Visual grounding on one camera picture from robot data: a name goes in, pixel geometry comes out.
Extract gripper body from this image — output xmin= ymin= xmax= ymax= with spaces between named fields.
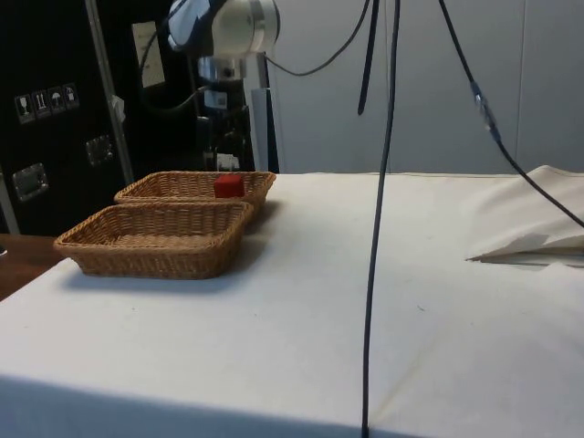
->
xmin=199 ymin=81 xmax=251 ymax=120

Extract red cube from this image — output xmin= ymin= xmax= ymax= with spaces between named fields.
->
xmin=214 ymin=173 xmax=245 ymax=200

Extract wicker basket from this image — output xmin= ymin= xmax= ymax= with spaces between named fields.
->
xmin=113 ymin=170 xmax=278 ymax=220
xmin=53 ymin=200 xmax=256 ymax=281

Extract black cabinet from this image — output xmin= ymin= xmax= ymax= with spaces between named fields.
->
xmin=0 ymin=0 xmax=256 ymax=238

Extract pale lockers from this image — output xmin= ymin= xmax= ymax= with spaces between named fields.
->
xmin=248 ymin=0 xmax=584 ymax=176

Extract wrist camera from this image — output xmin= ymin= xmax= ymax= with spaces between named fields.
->
xmin=197 ymin=56 xmax=248 ymax=84

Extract black cable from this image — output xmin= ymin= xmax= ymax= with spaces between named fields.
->
xmin=436 ymin=0 xmax=584 ymax=230
xmin=356 ymin=0 xmax=381 ymax=117
xmin=360 ymin=0 xmax=403 ymax=438
xmin=264 ymin=0 xmax=373 ymax=78

